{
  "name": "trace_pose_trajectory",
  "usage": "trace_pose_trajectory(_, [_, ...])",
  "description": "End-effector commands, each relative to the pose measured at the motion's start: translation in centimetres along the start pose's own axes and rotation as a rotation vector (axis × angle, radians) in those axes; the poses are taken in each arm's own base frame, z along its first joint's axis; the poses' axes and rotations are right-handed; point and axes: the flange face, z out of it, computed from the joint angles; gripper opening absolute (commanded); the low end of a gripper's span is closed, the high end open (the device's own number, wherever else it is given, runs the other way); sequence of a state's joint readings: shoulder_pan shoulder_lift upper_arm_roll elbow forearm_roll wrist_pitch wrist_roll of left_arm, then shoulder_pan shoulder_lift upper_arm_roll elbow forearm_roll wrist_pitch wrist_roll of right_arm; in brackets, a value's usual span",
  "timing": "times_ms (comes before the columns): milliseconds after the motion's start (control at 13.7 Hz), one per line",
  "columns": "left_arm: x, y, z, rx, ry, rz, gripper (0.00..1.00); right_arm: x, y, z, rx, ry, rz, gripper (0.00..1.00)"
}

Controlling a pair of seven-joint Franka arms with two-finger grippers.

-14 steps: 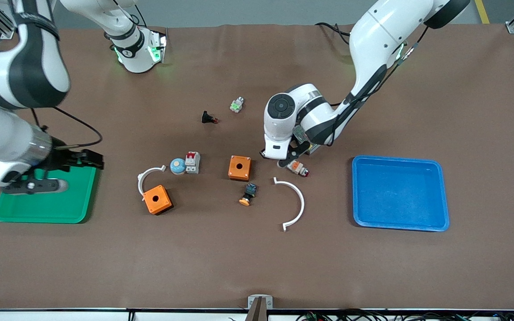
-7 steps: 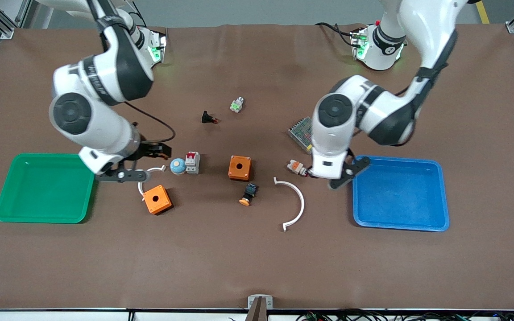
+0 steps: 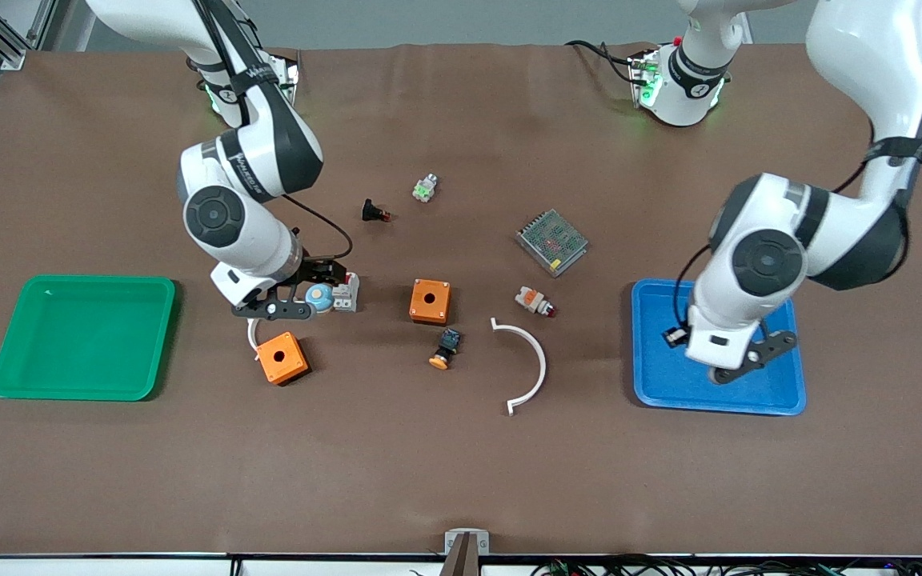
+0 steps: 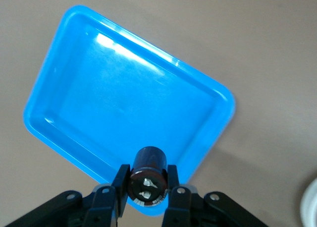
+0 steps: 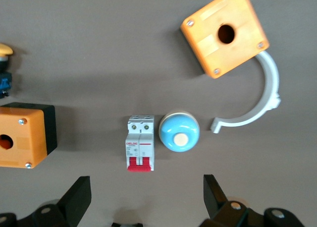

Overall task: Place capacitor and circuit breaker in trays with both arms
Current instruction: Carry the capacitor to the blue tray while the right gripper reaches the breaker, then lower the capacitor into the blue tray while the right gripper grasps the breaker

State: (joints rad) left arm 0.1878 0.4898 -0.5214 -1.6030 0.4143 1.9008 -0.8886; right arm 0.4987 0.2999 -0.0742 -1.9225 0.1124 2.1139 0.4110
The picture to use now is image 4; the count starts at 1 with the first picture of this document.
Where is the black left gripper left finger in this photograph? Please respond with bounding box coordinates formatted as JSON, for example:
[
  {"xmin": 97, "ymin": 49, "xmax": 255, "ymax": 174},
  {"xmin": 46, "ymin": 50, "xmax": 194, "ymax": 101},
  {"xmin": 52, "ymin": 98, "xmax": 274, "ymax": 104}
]
[{"xmin": 4, "ymin": 164, "xmax": 131, "ymax": 227}]

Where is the black cylindrical capacitor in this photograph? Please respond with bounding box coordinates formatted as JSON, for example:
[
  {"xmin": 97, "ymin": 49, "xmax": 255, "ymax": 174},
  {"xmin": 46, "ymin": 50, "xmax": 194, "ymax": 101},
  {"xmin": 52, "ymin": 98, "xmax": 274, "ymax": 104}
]
[{"xmin": 128, "ymin": 146, "xmax": 169, "ymax": 209}]

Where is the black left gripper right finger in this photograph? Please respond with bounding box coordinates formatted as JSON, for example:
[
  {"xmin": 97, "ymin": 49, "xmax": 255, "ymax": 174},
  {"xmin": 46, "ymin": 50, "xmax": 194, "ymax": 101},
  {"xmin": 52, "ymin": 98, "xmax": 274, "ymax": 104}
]
[{"xmin": 162, "ymin": 164, "xmax": 270, "ymax": 227}]

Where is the blue plastic tray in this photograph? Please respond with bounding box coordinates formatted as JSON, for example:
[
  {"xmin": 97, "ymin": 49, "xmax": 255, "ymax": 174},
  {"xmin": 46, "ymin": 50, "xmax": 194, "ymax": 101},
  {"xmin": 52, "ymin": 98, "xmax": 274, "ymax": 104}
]
[{"xmin": 23, "ymin": 4, "xmax": 236, "ymax": 218}]

